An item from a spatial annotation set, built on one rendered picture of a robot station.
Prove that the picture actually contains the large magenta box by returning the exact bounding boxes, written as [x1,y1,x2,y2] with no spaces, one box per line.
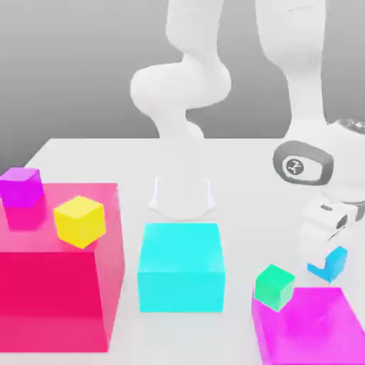
[251,286,365,365]

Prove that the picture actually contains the small yellow cube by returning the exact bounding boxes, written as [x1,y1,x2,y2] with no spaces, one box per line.
[53,195,107,250]

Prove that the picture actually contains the small green cube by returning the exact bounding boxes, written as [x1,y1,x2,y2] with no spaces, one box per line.
[253,263,297,312]

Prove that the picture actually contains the large cyan box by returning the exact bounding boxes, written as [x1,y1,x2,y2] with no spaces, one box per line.
[136,222,227,314]

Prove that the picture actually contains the small blue cube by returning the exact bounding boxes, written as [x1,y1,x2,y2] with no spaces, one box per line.
[307,245,349,284]

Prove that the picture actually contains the small purple cube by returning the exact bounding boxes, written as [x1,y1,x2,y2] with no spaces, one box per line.
[0,167,46,209]

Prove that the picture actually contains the large pink box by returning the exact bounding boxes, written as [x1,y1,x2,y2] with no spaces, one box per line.
[0,182,126,354]

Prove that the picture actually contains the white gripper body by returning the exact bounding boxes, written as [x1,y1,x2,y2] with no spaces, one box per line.
[298,221,346,269]

